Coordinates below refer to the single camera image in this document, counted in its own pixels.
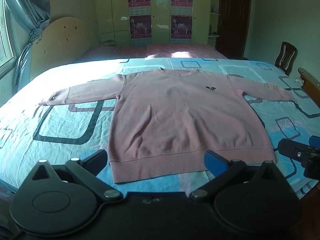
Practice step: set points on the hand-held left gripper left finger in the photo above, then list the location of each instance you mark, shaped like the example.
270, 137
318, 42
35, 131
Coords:
99, 158

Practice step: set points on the window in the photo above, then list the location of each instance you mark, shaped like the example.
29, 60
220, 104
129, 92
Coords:
5, 40

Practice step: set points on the pale green wardrobe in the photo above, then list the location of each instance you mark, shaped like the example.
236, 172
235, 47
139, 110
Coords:
160, 12

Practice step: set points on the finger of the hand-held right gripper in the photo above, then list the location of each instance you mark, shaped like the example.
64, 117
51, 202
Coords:
290, 148
315, 141

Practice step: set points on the brown wooden bed footboard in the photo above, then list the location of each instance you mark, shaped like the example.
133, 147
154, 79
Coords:
311, 81

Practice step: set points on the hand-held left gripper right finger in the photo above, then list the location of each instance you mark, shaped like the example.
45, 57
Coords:
212, 159

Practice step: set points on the dark brown door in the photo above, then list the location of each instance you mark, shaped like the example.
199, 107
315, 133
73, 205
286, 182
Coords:
232, 22

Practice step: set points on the blue patterned bedsheet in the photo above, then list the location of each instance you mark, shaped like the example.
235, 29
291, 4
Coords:
62, 120

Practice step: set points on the pink long-sleeve sweater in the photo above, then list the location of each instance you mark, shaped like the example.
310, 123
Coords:
180, 120

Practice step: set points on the beige wooden headboard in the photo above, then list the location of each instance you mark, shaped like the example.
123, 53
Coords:
60, 42

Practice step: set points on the white corner shelves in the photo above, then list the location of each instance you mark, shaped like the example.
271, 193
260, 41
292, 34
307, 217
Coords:
215, 13

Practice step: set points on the small white object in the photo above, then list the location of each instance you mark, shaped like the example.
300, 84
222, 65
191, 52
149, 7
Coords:
298, 80

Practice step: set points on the dark wooden chair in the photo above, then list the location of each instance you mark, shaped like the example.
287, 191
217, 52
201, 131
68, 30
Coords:
285, 57

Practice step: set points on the blue curtain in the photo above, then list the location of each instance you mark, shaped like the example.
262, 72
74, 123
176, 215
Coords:
27, 7

